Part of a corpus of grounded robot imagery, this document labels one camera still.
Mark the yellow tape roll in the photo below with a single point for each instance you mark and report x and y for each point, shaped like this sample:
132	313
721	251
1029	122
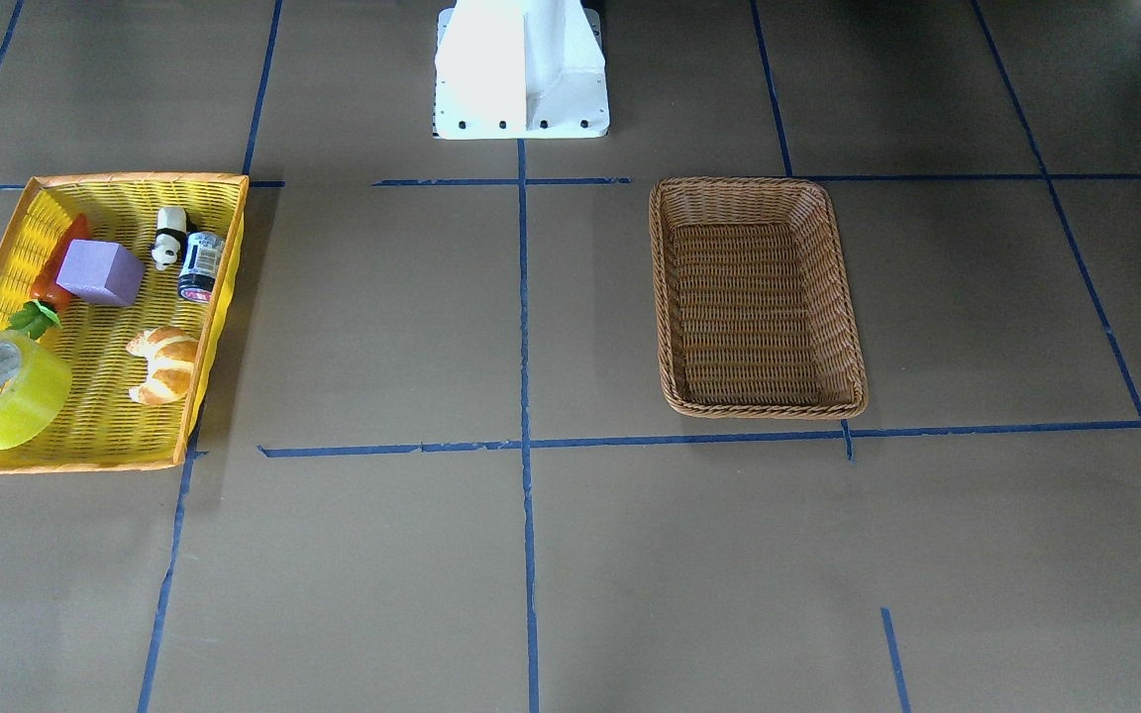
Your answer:
34	385

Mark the yellow plastic basket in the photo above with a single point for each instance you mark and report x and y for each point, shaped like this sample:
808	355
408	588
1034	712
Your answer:
100	429

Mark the brown wicker basket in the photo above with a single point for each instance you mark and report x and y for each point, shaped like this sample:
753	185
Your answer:
753	303

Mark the toy carrot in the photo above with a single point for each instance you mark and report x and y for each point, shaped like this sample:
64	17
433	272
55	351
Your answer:
47	299

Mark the purple foam cube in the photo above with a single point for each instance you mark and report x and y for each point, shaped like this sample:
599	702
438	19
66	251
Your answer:
101	272

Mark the toy croissant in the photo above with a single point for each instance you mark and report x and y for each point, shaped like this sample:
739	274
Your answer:
170	359

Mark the toy panda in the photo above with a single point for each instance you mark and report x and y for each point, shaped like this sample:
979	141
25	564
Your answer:
170	239

